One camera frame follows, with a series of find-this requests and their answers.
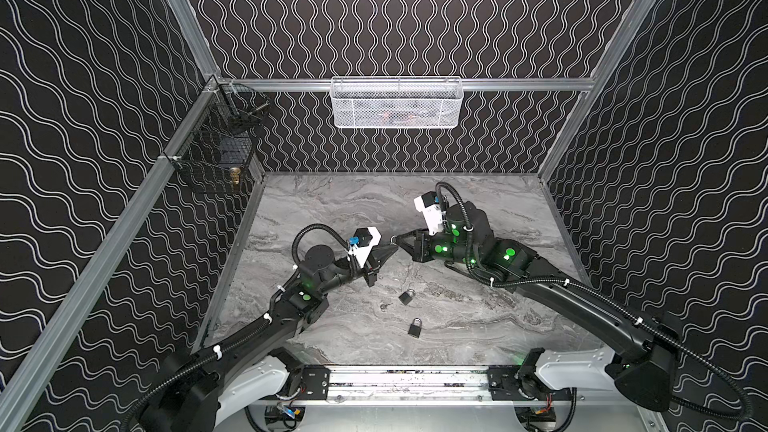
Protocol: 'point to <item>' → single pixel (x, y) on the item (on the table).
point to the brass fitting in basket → (235, 173)
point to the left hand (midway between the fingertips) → (403, 248)
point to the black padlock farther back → (406, 296)
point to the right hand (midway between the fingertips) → (395, 240)
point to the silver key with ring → (383, 306)
